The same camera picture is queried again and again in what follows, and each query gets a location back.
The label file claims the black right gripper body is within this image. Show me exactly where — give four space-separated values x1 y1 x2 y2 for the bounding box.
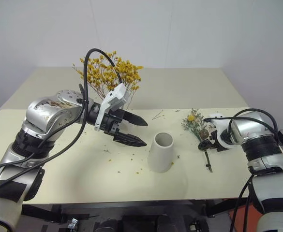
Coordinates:
209 123 224 152

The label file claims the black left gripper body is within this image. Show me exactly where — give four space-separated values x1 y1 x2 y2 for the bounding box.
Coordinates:
102 108 128 142

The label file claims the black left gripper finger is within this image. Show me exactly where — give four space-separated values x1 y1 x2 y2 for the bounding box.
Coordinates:
112 131 148 148
121 110 149 127

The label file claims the mixed dried flower bouquet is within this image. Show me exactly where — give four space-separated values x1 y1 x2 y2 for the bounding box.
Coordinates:
180 108 215 173

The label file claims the yellow dried flower bouquet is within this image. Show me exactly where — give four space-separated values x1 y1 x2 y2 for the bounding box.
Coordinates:
73 50 144 107

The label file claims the white ceramic vase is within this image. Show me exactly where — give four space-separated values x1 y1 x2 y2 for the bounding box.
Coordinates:
147 131 175 174

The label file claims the orange object under table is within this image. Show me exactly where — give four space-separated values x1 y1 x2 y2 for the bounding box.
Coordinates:
228 201 262 232

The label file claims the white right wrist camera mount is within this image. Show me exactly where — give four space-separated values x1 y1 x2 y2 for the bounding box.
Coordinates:
204 112 232 152

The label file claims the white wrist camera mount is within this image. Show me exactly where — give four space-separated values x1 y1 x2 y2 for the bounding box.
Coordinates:
94 83 130 131
204 112 232 152

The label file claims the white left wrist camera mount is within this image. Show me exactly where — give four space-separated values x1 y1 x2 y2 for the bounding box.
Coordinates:
94 83 130 131

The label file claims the black frame under table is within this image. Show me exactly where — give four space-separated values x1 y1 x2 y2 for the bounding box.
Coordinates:
21 198 230 232

